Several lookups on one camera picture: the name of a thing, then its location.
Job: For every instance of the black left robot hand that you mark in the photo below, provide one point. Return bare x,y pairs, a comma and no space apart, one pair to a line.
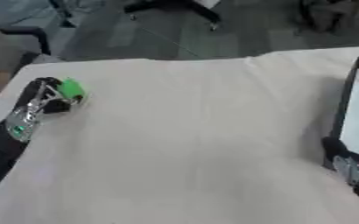
27,93

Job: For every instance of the green toy block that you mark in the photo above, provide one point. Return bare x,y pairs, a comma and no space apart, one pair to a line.
71,89

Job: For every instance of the black wheeled chair base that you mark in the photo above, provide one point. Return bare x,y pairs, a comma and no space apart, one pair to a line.
187,8

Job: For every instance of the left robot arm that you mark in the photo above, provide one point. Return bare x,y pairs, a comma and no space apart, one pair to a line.
4,151

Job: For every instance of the black metal frame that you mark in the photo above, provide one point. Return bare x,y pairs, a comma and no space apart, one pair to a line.
34,33

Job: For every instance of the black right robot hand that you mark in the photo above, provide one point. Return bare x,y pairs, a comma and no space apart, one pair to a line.
335,150

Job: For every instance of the black stand leg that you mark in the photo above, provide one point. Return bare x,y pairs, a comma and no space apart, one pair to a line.
62,13

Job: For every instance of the dark chair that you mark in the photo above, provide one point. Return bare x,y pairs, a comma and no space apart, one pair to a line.
330,14

